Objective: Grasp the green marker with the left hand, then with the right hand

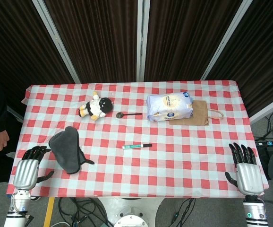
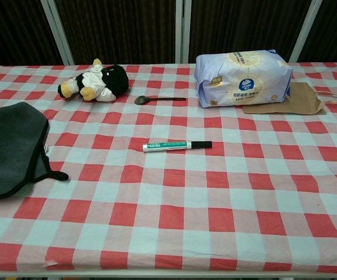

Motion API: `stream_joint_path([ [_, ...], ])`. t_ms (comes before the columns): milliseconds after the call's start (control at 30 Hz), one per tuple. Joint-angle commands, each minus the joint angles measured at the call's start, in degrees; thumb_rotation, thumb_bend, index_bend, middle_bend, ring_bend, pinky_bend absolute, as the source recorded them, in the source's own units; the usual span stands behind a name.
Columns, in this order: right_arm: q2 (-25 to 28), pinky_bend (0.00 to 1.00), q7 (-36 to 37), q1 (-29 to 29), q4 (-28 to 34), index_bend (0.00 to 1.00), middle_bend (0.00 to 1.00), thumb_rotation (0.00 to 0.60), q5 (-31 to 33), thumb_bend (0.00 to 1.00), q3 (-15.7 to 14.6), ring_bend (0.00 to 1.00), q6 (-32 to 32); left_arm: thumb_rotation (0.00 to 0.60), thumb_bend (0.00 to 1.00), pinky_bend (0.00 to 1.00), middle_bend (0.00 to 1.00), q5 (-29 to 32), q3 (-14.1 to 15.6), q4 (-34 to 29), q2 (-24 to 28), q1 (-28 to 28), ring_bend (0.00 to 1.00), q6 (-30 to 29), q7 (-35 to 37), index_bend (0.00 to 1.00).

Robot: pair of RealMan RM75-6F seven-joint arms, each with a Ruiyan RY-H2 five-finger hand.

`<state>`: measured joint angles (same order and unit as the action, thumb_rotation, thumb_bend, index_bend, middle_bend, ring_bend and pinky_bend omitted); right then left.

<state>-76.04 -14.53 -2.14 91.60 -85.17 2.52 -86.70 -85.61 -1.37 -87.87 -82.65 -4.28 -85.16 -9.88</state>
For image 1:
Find black power strip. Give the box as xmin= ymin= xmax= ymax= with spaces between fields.
xmin=256 ymin=140 xmax=273 ymax=148

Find brown paper bag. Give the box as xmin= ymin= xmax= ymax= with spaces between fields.
xmin=169 ymin=100 xmax=224 ymax=126

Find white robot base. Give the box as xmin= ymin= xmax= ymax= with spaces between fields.
xmin=97 ymin=196 xmax=165 ymax=227

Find yellow floor tape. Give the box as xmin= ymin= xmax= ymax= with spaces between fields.
xmin=43 ymin=196 xmax=56 ymax=227

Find grey fabric eye mask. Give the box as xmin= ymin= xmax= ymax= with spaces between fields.
xmin=48 ymin=126 xmax=95 ymax=175

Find red white checkered tablecloth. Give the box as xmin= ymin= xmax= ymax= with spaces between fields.
xmin=6 ymin=79 xmax=269 ymax=199

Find black cables under table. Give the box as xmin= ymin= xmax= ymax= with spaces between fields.
xmin=58 ymin=197 xmax=115 ymax=227

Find dark metal spoon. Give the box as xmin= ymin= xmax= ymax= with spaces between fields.
xmin=116 ymin=112 xmax=143 ymax=119

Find black white plush toy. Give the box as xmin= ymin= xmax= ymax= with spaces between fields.
xmin=78 ymin=91 xmax=114 ymax=121

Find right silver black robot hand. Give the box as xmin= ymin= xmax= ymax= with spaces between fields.
xmin=224 ymin=142 xmax=264 ymax=196

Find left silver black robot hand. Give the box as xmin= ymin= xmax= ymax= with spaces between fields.
xmin=12 ymin=145 xmax=55 ymax=191

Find white blue tissue pack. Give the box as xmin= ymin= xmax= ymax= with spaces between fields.
xmin=146 ymin=91 xmax=194 ymax=122

